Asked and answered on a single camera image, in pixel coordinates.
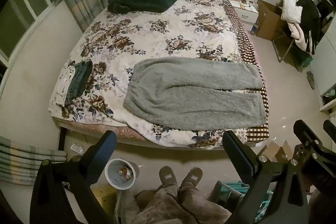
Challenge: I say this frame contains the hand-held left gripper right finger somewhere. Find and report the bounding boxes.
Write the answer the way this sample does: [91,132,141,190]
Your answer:
[223,130,309,224]

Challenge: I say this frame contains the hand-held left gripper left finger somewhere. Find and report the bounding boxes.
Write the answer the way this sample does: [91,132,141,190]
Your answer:
[30,130,117,224]

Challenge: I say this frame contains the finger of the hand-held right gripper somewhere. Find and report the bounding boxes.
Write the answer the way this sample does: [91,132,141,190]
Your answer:
[293,120,336,161]
[323,120,336,136]

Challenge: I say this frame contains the grey fleece pants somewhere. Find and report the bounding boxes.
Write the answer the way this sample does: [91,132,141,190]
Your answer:
[123,57,267,131]

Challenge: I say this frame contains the white trash bin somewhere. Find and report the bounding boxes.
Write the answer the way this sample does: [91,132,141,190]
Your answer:
[104,158,140,190]

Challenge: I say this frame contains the flattened cardboard pieces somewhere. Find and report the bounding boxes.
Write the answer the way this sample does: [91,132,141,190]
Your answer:
[259,140,296,161]

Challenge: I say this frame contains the teal rack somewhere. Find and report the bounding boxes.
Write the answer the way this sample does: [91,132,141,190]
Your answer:
[213,179,273,224]

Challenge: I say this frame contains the yellow box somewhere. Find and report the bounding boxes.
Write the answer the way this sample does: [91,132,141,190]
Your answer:
[93,183,118,214]

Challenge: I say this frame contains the brown fuzzy slipper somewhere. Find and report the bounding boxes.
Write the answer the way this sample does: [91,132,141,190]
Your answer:
[159,166,179,189]
[180,167,203,188]

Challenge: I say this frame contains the white cabinet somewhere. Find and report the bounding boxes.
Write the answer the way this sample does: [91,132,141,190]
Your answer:
[310,0,336,111]

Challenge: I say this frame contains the green box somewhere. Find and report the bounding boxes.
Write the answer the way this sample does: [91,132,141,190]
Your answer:
[298,52,313,69]

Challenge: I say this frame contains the folded white garment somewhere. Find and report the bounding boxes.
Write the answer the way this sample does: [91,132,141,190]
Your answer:
[54,64,76,106]

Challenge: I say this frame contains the stack of striped cloth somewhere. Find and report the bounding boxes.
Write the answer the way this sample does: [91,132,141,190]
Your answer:
[0,136,67,186]

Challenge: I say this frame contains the folding chair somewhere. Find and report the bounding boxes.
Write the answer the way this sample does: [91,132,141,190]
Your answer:
[273,30,313,69]

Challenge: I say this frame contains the pink garment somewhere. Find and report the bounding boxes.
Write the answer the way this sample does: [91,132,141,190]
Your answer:
[287,22,307,52]

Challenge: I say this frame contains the black garment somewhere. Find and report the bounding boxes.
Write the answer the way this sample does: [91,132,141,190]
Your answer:
[295,0,322,55]

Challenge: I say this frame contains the brown checked blanket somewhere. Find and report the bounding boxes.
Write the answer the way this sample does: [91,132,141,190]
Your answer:
[226,1,269,146]

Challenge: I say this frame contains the open cardboard box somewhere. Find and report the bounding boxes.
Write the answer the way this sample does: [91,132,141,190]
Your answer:
[256,0,285,41]

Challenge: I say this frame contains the floral fleece blanket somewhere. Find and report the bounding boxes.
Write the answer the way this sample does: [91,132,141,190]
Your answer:
[48,0,269,148]

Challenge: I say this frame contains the white nightstand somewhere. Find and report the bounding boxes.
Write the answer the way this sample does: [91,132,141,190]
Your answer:
[227,0,259,24]

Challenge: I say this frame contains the window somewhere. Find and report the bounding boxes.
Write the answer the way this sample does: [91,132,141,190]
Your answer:
[0,0,57,69]

